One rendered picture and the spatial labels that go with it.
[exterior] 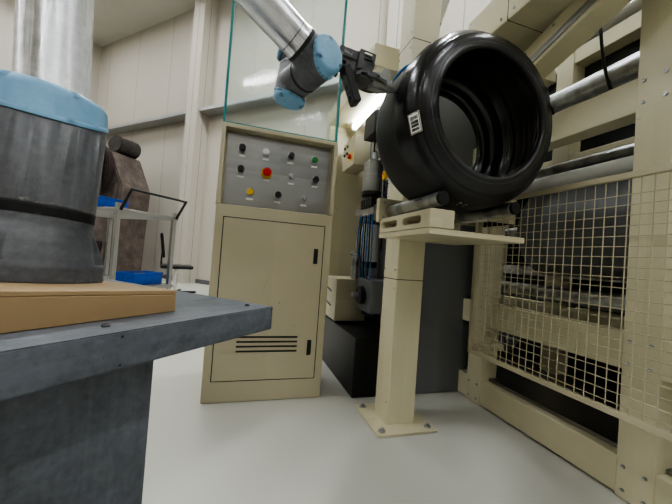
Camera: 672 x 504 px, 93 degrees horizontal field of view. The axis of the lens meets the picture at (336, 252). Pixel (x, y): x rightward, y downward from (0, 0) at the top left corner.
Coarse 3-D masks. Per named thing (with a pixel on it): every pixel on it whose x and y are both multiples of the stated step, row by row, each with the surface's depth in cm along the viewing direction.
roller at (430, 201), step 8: (440, 192) 97; (408, 200) 116; (416, 200) 108; (424, 200) 103; (432, 200) 99; (440, 200) 97; (448, 200) 97; (392, 208) 125; (400, 208) 119; (408, 208) 114; (416, 208) 109; (424, 208) 106
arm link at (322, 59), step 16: (240, 0) 69; (256, 0) 68; (272, 0) 69; (256, 16) 71; (272, 16) 70; (288, 16) 71; (272, 32) 73; (288, 32) 72; (304, 32) 74; (288, 48) 75; (304, 48) 75; (320, 48) 74; (336, 48) 78; (304, 64) 77; (320, 64) 76; (336, 64) 78; (304, 80) 82; (320, 80) 81
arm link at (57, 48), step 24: (24, 0) 55; (48, 0) 55; (72, 0) 58; (24, 24) 54; (48, 24) 55; (72, 24) 58; (24, 48) 54; (48, 48) 55; (72, 48) 58; (24, 72) 54; (48, 72) 55; (72, 72) 58
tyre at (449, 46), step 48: (432, 48) 96; (480, 48) 98; (432, 96) 93; (480, 96) 128; (528, 96) 114; (384, 144) 109; (432, 144) 93; (480, 144) 132; (528, 144) 118; (432, 192) 103; (480, 192) 99
